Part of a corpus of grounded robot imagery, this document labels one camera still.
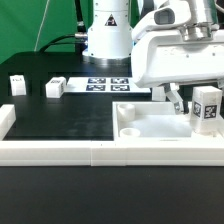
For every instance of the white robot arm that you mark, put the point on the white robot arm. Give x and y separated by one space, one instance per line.
110 36

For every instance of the white square tabletop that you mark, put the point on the white square tabletop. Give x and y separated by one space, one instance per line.
154 121

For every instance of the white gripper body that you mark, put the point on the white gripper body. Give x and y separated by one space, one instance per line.
163 57

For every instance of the white U-shaped fence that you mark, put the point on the white U-shaped fence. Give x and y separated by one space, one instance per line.
105 153

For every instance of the white marker sheet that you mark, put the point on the white marker sheet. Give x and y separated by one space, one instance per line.
103 85

